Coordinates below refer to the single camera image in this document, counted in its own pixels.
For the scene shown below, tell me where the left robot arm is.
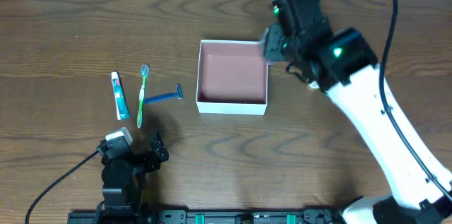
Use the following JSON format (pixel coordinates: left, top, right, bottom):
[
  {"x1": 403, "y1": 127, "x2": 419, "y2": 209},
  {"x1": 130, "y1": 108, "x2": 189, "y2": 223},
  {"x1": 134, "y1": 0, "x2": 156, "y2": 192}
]
[{"x1": 97, "y1": 127, "x2": 169, "y2": 216}]

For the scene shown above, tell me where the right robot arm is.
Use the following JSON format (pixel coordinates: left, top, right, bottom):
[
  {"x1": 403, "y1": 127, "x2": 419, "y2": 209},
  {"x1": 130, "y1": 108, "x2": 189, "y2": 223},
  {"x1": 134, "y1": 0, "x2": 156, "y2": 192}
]
[{"x1": 261, "y1": 0, "x2": 451, "y2": 223}]

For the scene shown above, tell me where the left black cable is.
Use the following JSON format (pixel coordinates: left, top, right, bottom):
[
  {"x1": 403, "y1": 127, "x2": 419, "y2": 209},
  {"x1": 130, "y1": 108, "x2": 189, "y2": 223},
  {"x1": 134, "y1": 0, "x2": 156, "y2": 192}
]
[{"x1": 24, "y1": 150, "x2": 100, "y2": 224}]

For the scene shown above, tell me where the right black cable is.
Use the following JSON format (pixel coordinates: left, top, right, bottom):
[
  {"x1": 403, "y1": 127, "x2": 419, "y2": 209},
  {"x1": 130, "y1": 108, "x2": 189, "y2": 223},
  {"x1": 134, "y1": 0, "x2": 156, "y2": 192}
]
[{"x1": 295, "y1": 0, "x2": 452, "y2": 202}]

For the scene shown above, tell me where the green toothbrush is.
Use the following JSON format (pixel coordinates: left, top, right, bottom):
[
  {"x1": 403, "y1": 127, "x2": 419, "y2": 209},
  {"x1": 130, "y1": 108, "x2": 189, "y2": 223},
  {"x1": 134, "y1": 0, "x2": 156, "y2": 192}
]
[{"x1": 136, "y1": 64, "x2": 150, "y2": 129}]

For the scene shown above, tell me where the white cardboard box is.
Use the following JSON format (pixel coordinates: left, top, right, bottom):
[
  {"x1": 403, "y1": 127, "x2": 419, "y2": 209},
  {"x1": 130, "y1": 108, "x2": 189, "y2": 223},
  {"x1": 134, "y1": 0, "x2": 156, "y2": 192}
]
[{"x1": 196, "y1": 40, "x2": 268, "y2": 115}]

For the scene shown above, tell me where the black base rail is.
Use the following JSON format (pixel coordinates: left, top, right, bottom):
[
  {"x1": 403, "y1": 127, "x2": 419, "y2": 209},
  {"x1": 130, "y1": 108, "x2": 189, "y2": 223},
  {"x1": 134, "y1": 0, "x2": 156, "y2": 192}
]
[{"x1": 67, "y1": 208, "x2": 344, "y2": 224}]

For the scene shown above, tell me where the white cream tube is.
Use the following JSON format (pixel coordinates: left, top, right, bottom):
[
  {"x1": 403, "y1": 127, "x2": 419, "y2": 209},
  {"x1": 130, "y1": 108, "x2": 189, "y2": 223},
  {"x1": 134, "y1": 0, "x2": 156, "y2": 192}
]
[{"x1": 307, "y1": 81, "x2": 320, "y2": 90}]

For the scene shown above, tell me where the black cable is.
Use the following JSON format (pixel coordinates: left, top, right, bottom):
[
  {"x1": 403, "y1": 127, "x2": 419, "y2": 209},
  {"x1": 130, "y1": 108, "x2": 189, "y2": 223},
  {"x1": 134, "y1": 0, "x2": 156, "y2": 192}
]
[
  {"x1": 295, "y1": 0, "x2": 452, "y2": 202},
  {"x1": 24, "y1": 150, "x2": 100, "y2": 224}
]

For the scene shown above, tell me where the teal toothpaste tube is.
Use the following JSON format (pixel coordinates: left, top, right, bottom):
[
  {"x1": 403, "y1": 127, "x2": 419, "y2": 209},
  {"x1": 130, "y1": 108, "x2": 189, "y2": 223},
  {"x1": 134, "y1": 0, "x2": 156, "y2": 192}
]
[{"x1": 111, "y1": 71, "x2": 130, "y2": 120}]

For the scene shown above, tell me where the blue disposable razor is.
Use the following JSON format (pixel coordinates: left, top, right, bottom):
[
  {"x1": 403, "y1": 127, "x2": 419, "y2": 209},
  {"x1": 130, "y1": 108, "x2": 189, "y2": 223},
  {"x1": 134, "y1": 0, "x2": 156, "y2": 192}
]
[{"x1": 143, "y1": 84, "x2": 184, "y2": 104}]

